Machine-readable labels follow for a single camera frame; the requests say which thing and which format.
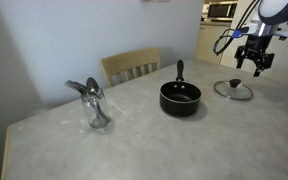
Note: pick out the glass lid with black knob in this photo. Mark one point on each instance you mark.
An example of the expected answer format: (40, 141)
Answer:
(233, 89)

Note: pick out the microwave oven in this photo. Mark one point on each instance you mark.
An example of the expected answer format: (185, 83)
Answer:
(222, 11)

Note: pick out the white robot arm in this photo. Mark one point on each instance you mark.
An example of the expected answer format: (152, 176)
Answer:
(263, 26)

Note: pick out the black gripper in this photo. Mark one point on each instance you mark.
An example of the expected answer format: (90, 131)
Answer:
(255, 49)

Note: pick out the black saucepan with handle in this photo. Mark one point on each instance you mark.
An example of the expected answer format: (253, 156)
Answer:
(179, 98)

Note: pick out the clear glass jar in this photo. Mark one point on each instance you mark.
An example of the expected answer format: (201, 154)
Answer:
(94, 122)

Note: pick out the beige kitchen cabinet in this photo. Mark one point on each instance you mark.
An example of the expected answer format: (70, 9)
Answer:
(208, 35)

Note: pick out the silver spoon in jar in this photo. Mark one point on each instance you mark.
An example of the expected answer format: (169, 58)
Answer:
(92, 86)

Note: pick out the silver cutlery handles in jar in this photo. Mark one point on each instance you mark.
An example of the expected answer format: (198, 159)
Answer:
(77, 86)

